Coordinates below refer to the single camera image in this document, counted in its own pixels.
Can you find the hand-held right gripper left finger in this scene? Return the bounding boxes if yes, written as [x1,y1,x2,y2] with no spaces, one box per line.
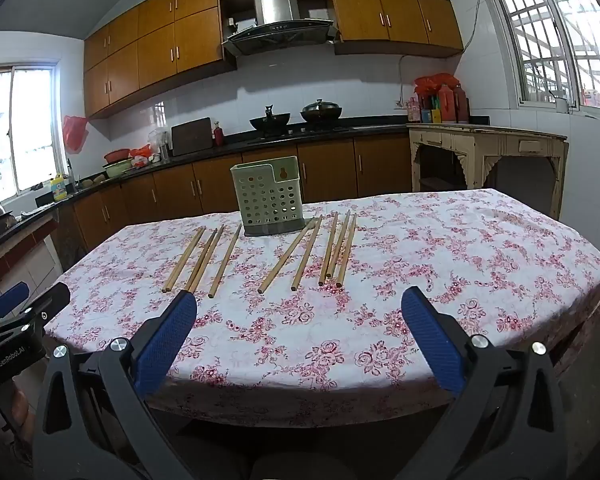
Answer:
[31,289,201,480]

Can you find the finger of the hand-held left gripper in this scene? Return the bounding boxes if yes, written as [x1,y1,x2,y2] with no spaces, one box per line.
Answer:
[0,282,72,344]
[0,281,31,331]

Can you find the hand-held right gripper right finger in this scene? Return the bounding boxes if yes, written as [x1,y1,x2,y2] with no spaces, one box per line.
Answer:
[400,287,570,480]

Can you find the row of wooden chopsticks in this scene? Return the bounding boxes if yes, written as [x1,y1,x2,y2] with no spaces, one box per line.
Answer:
[161,210,358,299]

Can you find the green perforated utensil holder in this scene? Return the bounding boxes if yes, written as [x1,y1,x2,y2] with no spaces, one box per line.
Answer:
[230,156,306,237]

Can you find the floral pink tablecloth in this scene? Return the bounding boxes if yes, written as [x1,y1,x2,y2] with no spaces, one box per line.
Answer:
[44,188,600,428]

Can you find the yellow detergent bottle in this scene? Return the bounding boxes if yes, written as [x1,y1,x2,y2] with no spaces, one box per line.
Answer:
[50,172,70,202]

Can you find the green basin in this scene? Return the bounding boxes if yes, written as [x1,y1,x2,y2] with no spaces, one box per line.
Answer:
[102,159,135,179]

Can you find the sliding window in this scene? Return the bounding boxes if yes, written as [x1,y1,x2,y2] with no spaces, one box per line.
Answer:
[0,62,66,206]

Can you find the hanging red plastic bag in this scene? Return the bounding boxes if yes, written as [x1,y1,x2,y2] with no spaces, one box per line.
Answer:
[62,115,89,153]

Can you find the orange plastic bag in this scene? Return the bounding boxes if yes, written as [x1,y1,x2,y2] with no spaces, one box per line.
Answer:
[130,144,154,168]

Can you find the wooden base cabinets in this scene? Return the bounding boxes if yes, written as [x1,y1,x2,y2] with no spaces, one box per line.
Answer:
[55,135,413,251]

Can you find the dark wooden cutting board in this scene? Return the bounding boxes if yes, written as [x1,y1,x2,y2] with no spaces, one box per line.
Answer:
[171,117,214,157]

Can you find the cream worn side table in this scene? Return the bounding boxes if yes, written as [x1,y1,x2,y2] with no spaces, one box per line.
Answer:
[406,122,569,221]

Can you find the black kitchen countertop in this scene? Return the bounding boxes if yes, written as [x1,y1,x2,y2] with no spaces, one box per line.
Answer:
[0,119,412,261]

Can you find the red oil bottle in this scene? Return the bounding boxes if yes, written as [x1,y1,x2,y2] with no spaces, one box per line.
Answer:
[455,85,470,124]
[439,85,458,123]

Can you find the black wok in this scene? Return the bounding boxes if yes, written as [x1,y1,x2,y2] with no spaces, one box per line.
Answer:
[249,106,291,134]

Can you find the gas stove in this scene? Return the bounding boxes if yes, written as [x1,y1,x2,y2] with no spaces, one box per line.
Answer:
[247,125,353,138]

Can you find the black pot with lid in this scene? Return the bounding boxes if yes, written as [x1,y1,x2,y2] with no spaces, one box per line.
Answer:
[300,99,342,124]

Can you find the red bag over bottles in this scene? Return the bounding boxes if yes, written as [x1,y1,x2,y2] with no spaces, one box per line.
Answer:
[414,72,461,96]

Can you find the barred window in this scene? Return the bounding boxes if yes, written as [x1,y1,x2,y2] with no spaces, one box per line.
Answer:
[485,0,600,113]

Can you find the steel range hood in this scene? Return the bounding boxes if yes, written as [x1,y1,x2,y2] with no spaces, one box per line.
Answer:
[222,0,337,57]

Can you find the wooden wall cabinets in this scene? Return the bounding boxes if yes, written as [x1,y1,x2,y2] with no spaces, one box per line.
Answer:
[83,0,464,120]

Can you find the white wall cable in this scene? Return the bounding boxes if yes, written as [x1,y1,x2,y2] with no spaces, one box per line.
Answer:
[395,0,487,107]

